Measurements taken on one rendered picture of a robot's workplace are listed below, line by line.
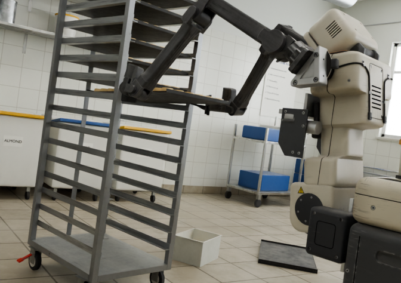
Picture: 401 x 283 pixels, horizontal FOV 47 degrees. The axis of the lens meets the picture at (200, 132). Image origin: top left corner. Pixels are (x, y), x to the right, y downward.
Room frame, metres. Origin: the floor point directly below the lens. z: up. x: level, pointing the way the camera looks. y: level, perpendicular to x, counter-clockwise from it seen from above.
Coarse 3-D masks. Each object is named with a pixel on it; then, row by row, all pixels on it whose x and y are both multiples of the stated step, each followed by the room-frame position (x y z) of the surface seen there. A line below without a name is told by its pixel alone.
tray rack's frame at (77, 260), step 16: (64, 0) 2.50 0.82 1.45; (64, 16) 2.51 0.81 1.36; (48, 96) 2.50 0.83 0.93; (48, 112) 2.50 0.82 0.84; (48, 128) 2.51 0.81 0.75; (80, 144) 2.68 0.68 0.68; (80, 160) 2.69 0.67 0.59; (32, 208) 2.51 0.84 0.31; (32, 224) 2.49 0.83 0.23; (32, 240) 2.49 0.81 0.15; (48, 240) 2.53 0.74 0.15; (64, 240) 2.57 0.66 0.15; (80, 240) 2.61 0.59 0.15; (112, 240) 2.70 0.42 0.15; (32, 256) 2.45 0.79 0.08; (48, 256) 2.35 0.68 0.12; (64, 256) 2.30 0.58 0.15; (80, 256) 2.33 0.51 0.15; (112, 256) 2.40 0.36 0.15; (128, 256) 2.44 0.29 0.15; (144, 256) 2.48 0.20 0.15; (80, 272) 2.14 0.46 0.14; (112, 272) 2.16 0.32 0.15; (128, 272) 2.21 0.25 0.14; (144, 272) 2.29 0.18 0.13
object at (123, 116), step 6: (132, 120) 2.66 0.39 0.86; (138, 120) 2.66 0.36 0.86; (144, 120) 2.63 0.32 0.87; (150, 120) 2.59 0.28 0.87; (156, 120) 2.55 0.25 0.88; (162, 120) 2.52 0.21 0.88; (168, 126) 2.45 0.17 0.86; (174, 126) 2.45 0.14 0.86; (180, 126) 2.42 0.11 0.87; (186, 126) 2.39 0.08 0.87
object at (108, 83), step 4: (80, 80) 2.59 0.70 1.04; (84, 80) 2.53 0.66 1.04; (88, 80) 2.48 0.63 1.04; (92, 80) 2.43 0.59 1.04; (96, 80) 2.39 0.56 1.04; (100, 80) 2.34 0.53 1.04; (104, 84) 2.67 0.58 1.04; (108, 84) 2.62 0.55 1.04; (112, 84) 2.56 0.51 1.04; (176, 88) 2.34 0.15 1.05
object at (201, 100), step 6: (90, 90) 2.33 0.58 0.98; (168, 90) 1.91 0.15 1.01; (174, 90) 1.93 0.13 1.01; (150, 96) 2.18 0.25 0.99; (156, 96) 2.14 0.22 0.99; (162, 96) 2.11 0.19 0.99; (168, 96) 2.08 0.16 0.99; (174, 96) 2.05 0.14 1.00; (180, 96) 2.03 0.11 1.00; (186, 96) 2.00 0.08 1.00; (192, 96) 2.01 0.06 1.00; (198, 96) 2.04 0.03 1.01; (204, 96) 2.06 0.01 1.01; (144, 102) 2.58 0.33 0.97; (150, 102) 2.54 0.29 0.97; (156, 102) 2.50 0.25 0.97; (162, 102) 2.45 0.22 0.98; (168, 102) 2.41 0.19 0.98; (174, 102) 2.38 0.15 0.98; (180, 102) 2.34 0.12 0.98; (186, 102) 2.30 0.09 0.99; (192, 102) 2.27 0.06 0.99; (198, 102) 2.23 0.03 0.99; (204, 102) 2.20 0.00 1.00; (210, 102) 2.17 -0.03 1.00; (216, 102) 2.14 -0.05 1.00; (222, 102) 2.15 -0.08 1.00; (228, 102) 2.18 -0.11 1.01
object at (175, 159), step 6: (120, 144) 2.76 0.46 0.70; (126, 150) 2.68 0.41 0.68; (132, 150) 2.67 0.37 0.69; (138, 150) 2.64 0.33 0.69; (144, 150) 2.60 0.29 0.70; (150, 156) 2.52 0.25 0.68; (156, 156) 2.53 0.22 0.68; (162, 156) 2.49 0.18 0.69; (168, 156) 2.46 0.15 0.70; (174, 156) 2.43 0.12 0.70; (174, 162) 2.39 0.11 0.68; (180, 162) 2.39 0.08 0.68
